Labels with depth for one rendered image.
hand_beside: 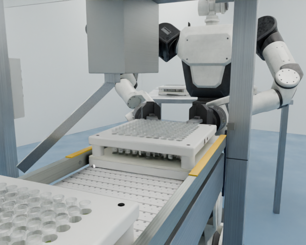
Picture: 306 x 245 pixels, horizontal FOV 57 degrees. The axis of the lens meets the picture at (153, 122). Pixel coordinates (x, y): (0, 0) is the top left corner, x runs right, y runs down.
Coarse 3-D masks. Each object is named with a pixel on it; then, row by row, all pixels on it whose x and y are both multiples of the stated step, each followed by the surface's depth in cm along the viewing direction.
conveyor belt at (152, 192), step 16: (80, 176) 59; (96, 176) 59; (112, 176) 59; (128, 176) 59; (144, 176) 59; (96, 192) 51; (112, 192) 51; (128, 192) 51; (144, 192) 51; (160, 192) 51; (144, 208) 46; (160, 208) 46; (144, 224) 41
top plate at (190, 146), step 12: (108, 132) 67; (204, 132) 68; (96, 144) 63; (108, 144) 62; (120, 144) 61; (132, 144) 59; (144, 144) 58; (156, 144) 57; (168, 144) 57; (180, 144) 57; (192, 144) 57; (192, 156) 55
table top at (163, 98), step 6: (156, 90) 295; (162, 90) 295; (150, 96) 229; (156, 96) 229; (162, 96) 229; (168, 96) 229; (174, 96) 229; (180, 96) 229; (186, 96) 229; (156, 102) 212; (162, 102) 211; (168, 102) 211; (174, 102) 211; (180, 102) 210; (186, 102) 210
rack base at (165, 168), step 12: (204, 144) 74; (108, 156) 64; (120, 156) 64; (132, 156) 64; (108, 168) 63; (120, 168) 62; (132, 168) 60; (144, 168) 59; (156, 168) 58; (168, 168) 57; (180, 168) 56
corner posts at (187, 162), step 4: (212, 136) 75; (208, 140) 75; (212, 140) 75; (92, 148) 64; (96, 148) 64; (100, 148) 64; (92, 152) 64; (96, 152) 64; (100, 152) 64; (96, 156) 64; (100, 156) 64; (184, 156) 56; (184, 160) 56; (188, 160) 56; (192, 160) 56; (184, 164) 56; (188, 164) 56; (192, 164) 56; (184, 168) 56; (188, 168) 56; (192, 168) 56
